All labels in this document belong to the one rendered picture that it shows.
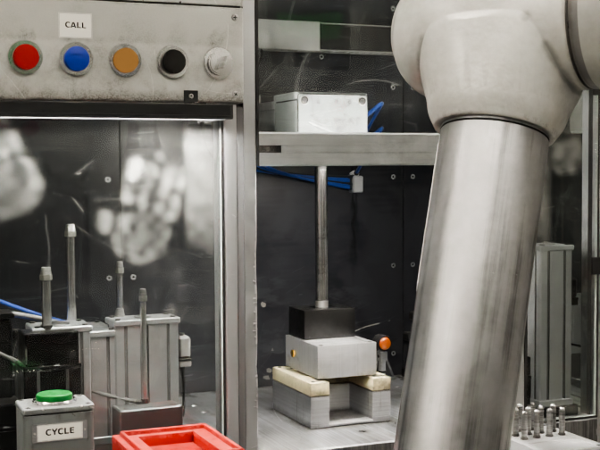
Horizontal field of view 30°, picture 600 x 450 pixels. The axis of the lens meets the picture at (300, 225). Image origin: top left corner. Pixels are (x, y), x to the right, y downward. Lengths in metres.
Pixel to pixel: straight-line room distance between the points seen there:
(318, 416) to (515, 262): 0.71
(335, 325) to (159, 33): 0.55
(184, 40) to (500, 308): 0.62
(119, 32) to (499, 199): 0.59
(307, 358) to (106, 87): 0.53
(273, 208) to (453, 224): 0.96
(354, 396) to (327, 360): 0.11
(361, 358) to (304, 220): 0.37
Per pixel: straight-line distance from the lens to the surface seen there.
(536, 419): 1.54
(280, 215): 1.93
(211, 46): 1.43
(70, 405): 1.28
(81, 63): 1.38
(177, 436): 1.40
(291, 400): 1.70
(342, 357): 1.66
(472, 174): 1.00
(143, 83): 1.40
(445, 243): 0.99
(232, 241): 1.45
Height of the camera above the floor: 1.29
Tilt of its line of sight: 3 degrees down
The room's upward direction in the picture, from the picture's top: straight up
